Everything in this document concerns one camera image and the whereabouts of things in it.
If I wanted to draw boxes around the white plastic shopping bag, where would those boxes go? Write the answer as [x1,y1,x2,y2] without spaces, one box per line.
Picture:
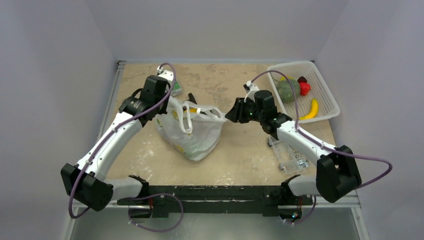
[154,96,227,162]

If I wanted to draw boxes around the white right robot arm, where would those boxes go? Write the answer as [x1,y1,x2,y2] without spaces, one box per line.
[225,90,362,204]

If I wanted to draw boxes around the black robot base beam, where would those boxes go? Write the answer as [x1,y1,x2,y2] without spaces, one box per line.
[117,181,313,219]

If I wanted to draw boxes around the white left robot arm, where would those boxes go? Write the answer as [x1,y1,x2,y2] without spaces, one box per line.
[60,71,176,218]

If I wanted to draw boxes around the green fake melon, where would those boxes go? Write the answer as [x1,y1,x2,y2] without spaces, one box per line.
[276,79,301,103]

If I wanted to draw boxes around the yellow fake lemon in basket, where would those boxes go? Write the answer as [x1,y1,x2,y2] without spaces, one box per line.
[280,75,293,81]

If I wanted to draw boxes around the red fake strawberry in basket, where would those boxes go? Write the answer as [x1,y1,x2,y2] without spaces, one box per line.
[299,82,311,96]

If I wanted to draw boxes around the dark maroon fake fruit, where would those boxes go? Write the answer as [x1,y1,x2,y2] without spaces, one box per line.
[297,76,308,83]

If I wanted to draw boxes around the yellow fake banana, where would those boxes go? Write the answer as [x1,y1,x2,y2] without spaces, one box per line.
[299,98,320,120]

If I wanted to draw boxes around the green labelled screw box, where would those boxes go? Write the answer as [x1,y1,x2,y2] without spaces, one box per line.
[171,81,183,97]

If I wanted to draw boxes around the black rubber mallet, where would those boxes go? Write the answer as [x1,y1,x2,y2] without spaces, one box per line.
[188,93,197,104]

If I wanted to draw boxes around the clear compartment screw organizer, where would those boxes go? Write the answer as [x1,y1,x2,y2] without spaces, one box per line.
[267,135,310,174]

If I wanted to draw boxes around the white plastic basket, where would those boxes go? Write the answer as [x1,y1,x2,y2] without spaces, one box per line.
[267,61,340,124]

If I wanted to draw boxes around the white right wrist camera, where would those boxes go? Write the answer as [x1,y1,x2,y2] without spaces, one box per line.
[243,80,260,103]

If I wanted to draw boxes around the aluminium frame rail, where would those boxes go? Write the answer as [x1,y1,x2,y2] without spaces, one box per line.
[96,60,127,142]

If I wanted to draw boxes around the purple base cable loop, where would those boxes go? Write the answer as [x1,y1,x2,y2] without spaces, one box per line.
[127,193,184,233]

